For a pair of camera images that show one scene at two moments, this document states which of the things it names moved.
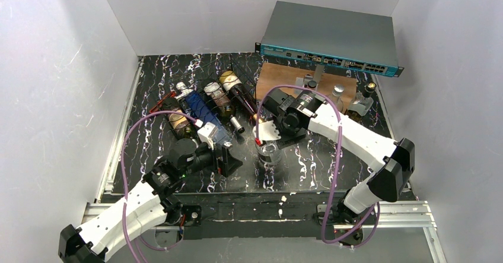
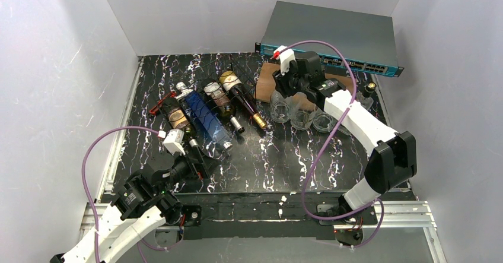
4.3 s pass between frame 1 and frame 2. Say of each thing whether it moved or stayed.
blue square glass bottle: stayed
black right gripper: moved
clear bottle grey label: moved
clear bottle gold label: stayed
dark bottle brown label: stayed
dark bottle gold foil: stayed
